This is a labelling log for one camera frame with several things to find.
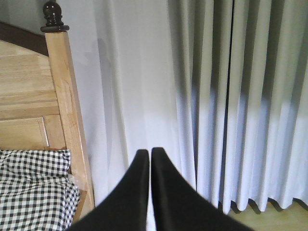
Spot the black white checkered bedding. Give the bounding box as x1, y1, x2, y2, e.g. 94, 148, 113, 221
0, 150, 80, 231

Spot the wooden bed frame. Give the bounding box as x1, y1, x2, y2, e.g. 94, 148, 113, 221
0, 0, 95, 221

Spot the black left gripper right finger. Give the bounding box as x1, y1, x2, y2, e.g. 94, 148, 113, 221
151, 147, 251, 231

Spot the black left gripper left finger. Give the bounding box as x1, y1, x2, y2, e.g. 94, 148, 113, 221
68, 149, 149, 231

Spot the white curtain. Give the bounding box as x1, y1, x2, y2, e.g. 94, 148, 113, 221
7, 0, 308, 231

